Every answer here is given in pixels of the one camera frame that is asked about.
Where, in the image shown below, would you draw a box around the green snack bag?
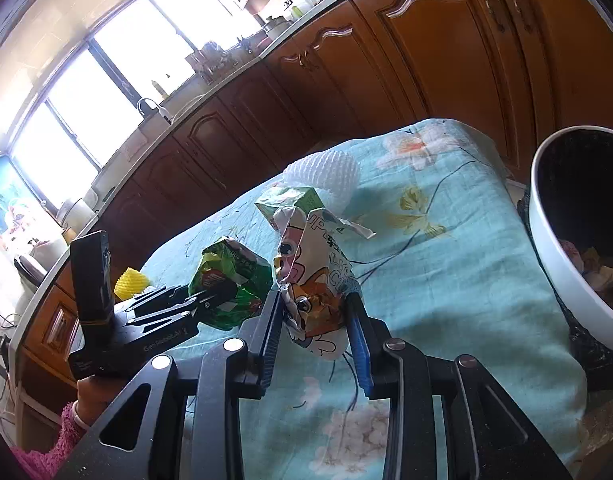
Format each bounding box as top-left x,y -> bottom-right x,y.
188,237 -> 273,330

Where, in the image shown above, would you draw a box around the cartoon fox snack bag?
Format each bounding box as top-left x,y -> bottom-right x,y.
274,206 -> 375,361

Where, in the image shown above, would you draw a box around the white trash bin black bag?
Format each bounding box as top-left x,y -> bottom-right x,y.
518,125 -> 613,391

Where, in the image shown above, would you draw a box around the person's left hand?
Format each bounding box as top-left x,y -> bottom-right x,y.
75,376 -> 128,426

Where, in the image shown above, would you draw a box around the floral light green tablecloth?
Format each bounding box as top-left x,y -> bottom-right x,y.
113,117 -> 587,480

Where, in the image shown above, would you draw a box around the green drink carton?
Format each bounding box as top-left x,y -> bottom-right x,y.
256,186 -> 323,231

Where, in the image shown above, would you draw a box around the white foam fruit net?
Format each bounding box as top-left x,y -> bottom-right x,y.
282,150 -> 361,216

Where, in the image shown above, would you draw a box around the wooden base cabinets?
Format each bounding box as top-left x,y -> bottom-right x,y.
16,0 -> 613,391

